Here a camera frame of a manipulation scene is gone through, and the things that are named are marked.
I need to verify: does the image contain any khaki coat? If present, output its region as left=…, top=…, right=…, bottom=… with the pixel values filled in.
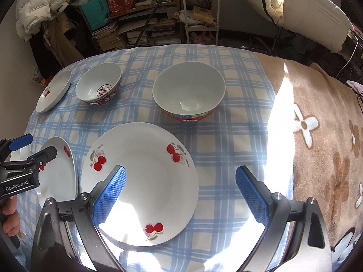
left=42, top=14, right=86, bottom=68

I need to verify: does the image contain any patterned plastic bag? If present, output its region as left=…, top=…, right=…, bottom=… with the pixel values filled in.
left=31, top=68, right=46, bottom=84

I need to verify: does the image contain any white cable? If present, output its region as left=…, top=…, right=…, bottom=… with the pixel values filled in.
left=336, top=38, right=361, bottom=80

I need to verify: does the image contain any large red patterned bowl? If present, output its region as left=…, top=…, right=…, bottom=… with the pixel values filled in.
left=152, top=61, right=226, bottom=121

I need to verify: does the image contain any small cherry print plate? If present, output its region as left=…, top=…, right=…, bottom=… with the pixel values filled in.
left=33, top=136, right=78, bottom=209
left=36, top=70, right=72, bottom=113

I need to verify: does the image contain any green pole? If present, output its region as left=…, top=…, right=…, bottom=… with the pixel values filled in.
left=133, top=0, right=182, bottom=47

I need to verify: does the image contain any small red patterned bowl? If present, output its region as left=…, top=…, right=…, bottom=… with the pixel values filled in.
left=75, top=62, right=122, bottom=106

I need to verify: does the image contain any tan box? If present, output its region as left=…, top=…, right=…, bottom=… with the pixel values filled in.
left=191, top=7, right=214, bottom=23

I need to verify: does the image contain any wooden bookshelf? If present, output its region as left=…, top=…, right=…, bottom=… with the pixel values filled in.
left=65, top=0, right=182, bottom=52

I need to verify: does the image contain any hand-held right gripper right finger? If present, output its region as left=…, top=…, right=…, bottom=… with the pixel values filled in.
left=236, top=165, right=332, bottom=272

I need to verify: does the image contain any large cherry print plate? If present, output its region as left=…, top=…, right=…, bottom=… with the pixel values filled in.
left=81, top=122, right=199, bottom=246

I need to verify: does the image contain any teal paper bag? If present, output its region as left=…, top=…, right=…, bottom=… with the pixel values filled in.
left=78, top=0, right=111, bottom=32

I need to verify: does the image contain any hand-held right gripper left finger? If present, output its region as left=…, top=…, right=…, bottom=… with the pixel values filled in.
left=31, top=165, right=127, bottom=272

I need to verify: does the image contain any cream cushioned chair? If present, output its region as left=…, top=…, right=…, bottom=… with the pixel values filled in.
left=231, top=0, right=353, bottom=53

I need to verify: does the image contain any white puffer jacket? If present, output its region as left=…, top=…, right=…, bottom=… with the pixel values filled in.
left=15, top=0, right=83, bottom=41

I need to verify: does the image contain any black garment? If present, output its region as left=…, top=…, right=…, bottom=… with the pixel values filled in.
left=28, top=32, right=63, bottom=68

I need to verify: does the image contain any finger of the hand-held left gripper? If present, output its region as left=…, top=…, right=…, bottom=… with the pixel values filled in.
left=0, top=133, right=34, bottom=160
left=6, top=145, right=58, bottom=173

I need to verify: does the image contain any blue plaid blanket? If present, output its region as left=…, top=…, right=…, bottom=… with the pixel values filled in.
left=14, top=44, right=295, bottom=272

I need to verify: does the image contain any stack of books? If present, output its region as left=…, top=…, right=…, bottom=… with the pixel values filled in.
left=91, top=17, right=182, bottom=53

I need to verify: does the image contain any white metal cart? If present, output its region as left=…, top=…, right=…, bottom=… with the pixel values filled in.
left=181, top=0, right=221, bottom=45

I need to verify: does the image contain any person's left hand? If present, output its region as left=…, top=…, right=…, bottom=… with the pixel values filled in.
left=1, top=196, right=22, bottom=237

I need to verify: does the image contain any brown floral blanket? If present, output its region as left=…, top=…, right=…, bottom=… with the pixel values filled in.
left=250, top=52, right=363, bottom=264

